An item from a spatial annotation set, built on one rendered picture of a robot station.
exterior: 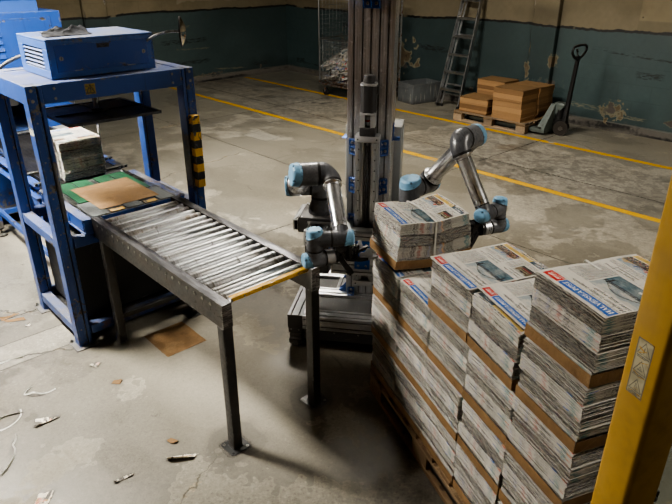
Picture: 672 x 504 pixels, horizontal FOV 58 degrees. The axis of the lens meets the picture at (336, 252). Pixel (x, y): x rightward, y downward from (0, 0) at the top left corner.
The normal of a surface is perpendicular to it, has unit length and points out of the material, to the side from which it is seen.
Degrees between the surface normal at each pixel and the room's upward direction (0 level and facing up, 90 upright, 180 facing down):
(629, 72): 90
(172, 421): 0
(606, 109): 90
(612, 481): 90
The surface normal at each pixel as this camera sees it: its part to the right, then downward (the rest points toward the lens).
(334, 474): 0.00, -0.90
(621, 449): -0.94, 0.15
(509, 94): -0.74, 0.27
